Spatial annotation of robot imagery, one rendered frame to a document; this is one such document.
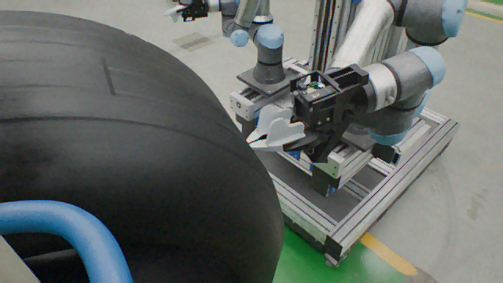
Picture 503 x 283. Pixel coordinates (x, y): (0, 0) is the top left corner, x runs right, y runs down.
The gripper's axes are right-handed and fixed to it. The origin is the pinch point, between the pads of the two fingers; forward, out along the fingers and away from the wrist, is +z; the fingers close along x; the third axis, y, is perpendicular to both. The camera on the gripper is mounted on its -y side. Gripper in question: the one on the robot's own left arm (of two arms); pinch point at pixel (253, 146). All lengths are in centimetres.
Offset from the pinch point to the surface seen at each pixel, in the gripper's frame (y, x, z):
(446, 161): -142, -55, -149
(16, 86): 26.3, 10.2, 20.9
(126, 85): 22.7, 8.7, 13.8
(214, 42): -133, -278, -73
